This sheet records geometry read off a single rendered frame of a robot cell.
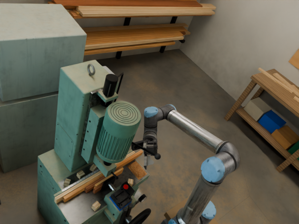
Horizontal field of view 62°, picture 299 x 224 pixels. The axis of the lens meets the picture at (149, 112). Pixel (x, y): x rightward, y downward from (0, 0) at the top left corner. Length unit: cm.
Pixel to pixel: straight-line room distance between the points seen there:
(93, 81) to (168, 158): 199
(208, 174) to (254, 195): 217
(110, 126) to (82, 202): 58
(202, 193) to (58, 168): 95
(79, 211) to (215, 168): 80
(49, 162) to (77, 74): 73
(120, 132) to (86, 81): 32
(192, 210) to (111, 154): 59
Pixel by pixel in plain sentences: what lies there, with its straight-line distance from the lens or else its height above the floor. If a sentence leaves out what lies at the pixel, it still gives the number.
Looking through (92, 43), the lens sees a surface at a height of 62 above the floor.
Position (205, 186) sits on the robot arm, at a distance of 141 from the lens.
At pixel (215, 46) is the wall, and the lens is 479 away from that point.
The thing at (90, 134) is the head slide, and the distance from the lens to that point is 141.
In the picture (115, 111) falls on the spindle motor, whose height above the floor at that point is 150.
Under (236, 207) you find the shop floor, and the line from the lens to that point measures 321.
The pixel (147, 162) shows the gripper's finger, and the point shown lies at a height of 114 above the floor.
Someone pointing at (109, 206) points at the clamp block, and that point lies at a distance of 160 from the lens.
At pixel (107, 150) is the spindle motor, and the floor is 130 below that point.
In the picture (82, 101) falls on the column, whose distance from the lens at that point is 128.
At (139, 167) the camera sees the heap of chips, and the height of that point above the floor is 93.
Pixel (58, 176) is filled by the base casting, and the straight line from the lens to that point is 178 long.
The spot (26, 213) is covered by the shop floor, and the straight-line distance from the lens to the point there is 256.
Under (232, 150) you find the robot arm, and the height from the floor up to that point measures 146.
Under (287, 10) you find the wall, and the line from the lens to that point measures 420.
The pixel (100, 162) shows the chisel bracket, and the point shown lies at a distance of 154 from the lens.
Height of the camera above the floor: 234
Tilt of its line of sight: 41 degrees down
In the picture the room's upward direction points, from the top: 23 degrees clockwise
